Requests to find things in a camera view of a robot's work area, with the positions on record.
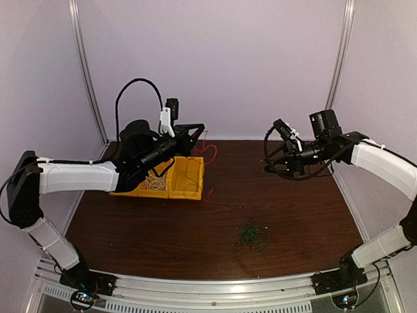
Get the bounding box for circuit board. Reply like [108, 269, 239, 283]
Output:
[332, 291, 358, 310]
[70, 290, 99, 310]

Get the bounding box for right yellow plastic bin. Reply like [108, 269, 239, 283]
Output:
[167, 156, 205, 201]

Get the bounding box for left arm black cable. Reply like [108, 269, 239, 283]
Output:
[38, 78, 164, 167]

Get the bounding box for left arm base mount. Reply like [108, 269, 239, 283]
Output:
[59, 259, 116, 296]

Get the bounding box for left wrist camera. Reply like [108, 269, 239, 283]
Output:
[158, 98, 179, 137]

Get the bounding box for white cable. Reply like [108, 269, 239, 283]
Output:
[143, 172, 169, 192]

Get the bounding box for front aluminium rail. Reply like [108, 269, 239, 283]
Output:
[25, 250, 405, 313]

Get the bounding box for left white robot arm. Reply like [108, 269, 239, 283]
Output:
[1, 119, 205, 290]

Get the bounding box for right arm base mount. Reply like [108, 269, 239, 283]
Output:
[311, 254, 367, 295]

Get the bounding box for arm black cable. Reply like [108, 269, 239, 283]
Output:
[38, 78, 164, 167]
[263, 127, 333, 180]

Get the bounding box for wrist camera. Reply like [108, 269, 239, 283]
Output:
[273, 119, 303, 152]
[158, 98, 179, 137]

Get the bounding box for left aluminium frame post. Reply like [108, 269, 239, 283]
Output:
[68, 0, 109, 145]

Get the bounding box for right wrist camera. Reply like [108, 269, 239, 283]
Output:
[273, 119, 303, 152]

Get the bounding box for right aluminium frame post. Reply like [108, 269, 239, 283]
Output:
[325, 0, 355, 110]

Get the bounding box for middle yellow plastic bin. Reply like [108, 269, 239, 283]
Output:
[137, 162, 169, 199]

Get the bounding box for aluminium frame post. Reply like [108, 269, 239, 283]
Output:
[68, 0, 109, 145]
[325, 0, 355, 110]

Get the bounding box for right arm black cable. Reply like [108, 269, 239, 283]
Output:
[263, 127, 333, 180]

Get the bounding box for right circuit board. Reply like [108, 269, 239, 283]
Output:
[332, 291, 358, 310]

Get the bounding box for green cable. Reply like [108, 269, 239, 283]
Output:
[234, 218, 272, 254]

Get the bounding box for yellow plastic bin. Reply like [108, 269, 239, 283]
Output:
[109, 188, 138, 198]
[137, 162, 169, 199]
[167, 156, 205, 201]

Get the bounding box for left yellow plastic bin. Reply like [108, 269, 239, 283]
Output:
[109, 188, 138, 198]

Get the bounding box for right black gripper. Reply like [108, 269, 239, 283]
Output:
[265, 138, 329, 177]

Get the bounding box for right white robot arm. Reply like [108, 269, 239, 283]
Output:
[263, 110, 416, 288]

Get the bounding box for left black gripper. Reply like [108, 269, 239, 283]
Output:
[138, 123, 204, 172]

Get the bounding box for left circuit board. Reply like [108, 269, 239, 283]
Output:
[70, 290, 99, 310]

